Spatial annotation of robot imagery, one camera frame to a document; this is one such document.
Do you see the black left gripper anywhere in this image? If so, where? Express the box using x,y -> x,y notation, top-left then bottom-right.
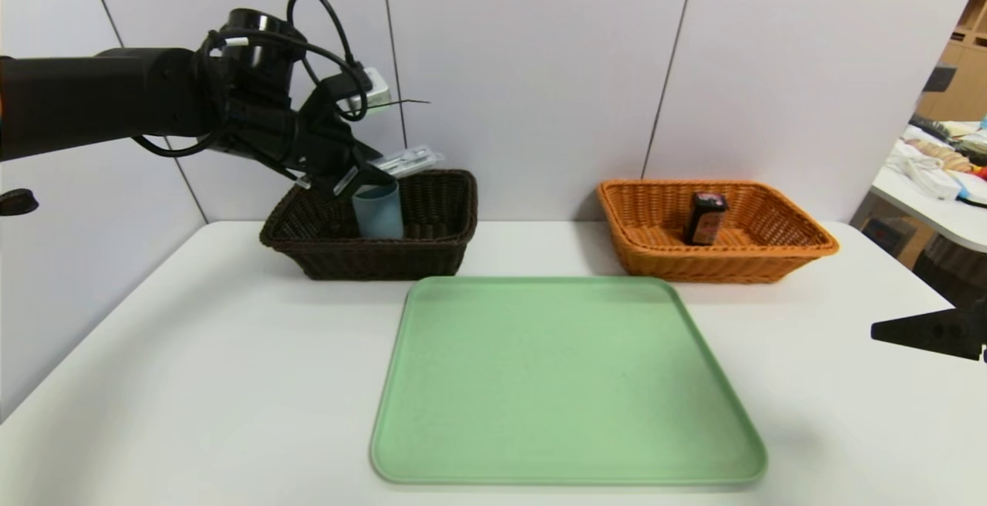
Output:
285,110 -> 396,201

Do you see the blue plastic cup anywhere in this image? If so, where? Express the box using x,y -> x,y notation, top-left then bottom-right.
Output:
352,180 -> 404,241

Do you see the clear plastic cutlery case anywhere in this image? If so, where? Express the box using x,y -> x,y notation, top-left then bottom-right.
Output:
370,145 -> 446,179

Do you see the small black food carton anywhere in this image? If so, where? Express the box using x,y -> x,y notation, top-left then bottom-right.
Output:
684,191 -> 729,246

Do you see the dark brown wicker basket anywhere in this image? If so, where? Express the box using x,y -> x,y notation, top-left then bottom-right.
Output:
259,169 -> 479,282

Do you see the orange wicker basket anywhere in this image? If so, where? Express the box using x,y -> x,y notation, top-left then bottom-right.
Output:
598,179 -> 840,285

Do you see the green plastic tray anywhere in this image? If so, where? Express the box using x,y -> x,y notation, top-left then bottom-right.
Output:
369,275 -> 769,486

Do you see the brown cardboard box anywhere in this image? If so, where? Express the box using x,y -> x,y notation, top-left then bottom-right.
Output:
860,215 -> 938,269

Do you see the white crumpled cloth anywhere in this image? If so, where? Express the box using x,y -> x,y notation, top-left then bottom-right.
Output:
887,140 -> 965,200

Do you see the white background table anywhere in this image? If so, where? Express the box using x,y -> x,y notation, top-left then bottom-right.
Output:
871,120 -> 987,254

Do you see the beige knitted cloth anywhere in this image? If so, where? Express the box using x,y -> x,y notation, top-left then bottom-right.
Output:
910,140 -> 976,175

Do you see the wooden shelf unit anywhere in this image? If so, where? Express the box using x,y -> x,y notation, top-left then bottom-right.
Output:
918,0 -> 987,123

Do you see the black left camera cable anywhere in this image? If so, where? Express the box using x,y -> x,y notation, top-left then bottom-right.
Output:
287,0 -> 371,121

